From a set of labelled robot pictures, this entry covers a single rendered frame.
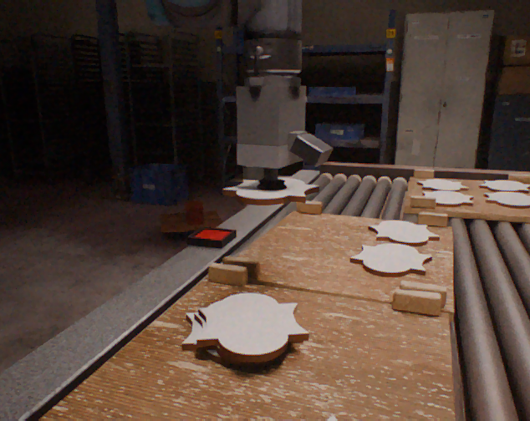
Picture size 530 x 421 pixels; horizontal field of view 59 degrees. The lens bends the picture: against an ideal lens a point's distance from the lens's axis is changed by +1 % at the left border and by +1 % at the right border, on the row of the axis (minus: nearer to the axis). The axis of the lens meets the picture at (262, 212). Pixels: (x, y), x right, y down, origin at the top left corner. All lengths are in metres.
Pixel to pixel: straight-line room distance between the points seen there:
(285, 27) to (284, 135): 0.13
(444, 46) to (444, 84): 0.36
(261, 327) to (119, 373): 0.15
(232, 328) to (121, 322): 0.20
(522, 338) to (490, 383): 0.12
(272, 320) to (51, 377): 0.25
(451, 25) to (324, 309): 4.71
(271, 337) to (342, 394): 0.09
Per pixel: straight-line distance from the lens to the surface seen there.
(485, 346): 0.64
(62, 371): 0.59
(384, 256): 0.81
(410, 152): 5.22
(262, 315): 0.55
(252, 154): 0.62
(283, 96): 0.61
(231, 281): 0.69
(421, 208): 1.18
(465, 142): 5.26
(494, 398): 0.56
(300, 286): 0.70
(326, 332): 0.58
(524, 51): 5.44
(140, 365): 0.54
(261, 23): 0.62
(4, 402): 0.57
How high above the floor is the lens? 1.22
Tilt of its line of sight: 15 degrees down
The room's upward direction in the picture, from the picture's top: straight up
